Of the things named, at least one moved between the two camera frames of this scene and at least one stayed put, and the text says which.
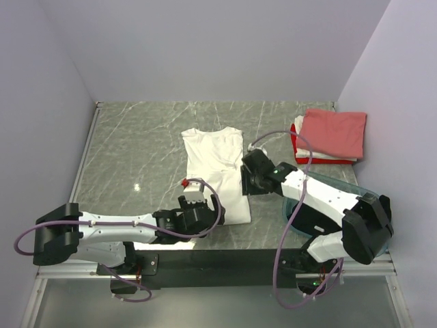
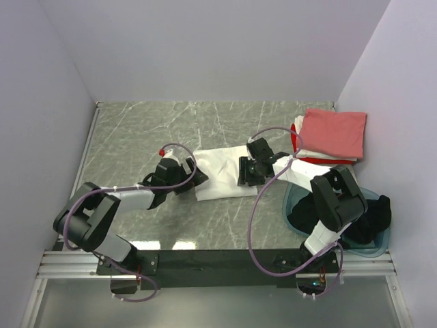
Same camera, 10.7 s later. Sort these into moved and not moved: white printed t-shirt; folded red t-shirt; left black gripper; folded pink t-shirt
Moved: left black gripper; white printed t-shirt
Not moved: folded red t-shirt; folded pink t-shirt
